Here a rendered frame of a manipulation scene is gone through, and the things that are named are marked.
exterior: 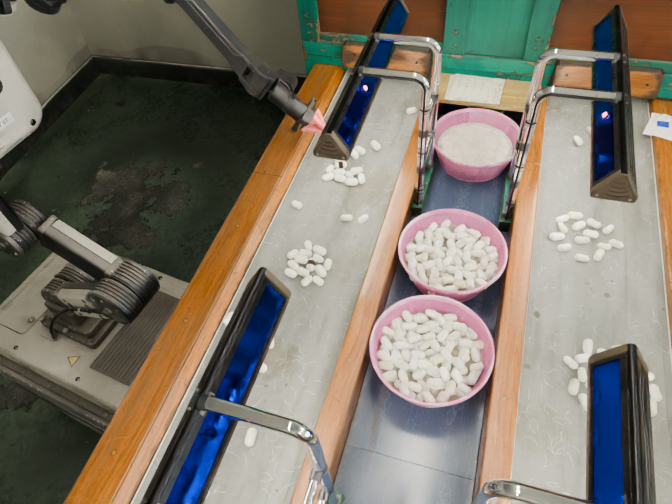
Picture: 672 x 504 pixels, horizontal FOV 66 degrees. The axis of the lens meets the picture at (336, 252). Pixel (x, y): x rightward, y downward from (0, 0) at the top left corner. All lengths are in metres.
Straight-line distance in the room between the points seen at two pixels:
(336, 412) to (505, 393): 0.34
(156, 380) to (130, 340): 0.46
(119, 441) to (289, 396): 0.35
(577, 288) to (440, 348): 0.36
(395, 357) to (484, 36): 1.08
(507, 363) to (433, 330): 0.18
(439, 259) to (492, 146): 0.46
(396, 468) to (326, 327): 0.34
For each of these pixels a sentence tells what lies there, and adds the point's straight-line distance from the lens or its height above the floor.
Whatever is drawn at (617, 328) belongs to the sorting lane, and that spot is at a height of 0.74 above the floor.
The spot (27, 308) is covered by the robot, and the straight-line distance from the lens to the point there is 1.91.
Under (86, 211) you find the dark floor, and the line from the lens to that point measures 2.86.
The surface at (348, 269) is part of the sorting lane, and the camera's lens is 1.31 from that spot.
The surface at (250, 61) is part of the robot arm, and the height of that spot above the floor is 1.02.
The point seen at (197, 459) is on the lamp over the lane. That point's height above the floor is 1.08.
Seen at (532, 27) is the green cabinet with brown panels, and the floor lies 0.95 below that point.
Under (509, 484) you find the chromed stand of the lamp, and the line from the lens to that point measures 0.71.
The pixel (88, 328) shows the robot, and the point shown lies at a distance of 1.69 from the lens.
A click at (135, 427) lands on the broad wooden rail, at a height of 0.76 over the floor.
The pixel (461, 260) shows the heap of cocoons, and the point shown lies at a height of 0.74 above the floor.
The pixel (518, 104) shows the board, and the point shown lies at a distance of 1.76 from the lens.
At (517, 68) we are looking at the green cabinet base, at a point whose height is 0.81.
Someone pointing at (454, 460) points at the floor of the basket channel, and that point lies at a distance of 1.17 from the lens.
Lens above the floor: 1.79
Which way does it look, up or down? 51 degrees down
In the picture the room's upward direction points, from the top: 7 degrees counter-clockwise
